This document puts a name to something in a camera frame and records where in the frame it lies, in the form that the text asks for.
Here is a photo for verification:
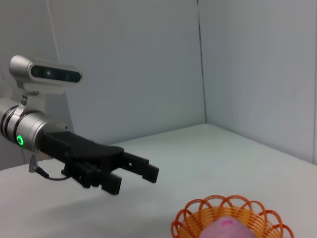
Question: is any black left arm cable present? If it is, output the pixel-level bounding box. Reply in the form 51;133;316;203
36;165;73;182

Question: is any orange woven plastic basket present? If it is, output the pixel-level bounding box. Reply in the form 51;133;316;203
170;194;295;238

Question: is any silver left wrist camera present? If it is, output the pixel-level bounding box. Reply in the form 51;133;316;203
9;55;83;117

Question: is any pink peach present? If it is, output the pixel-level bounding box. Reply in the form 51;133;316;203
199;215;256;238

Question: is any silver metal cable plug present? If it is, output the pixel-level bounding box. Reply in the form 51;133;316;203
27;153;39;173

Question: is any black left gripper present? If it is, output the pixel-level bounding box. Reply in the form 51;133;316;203
40;132;160;196

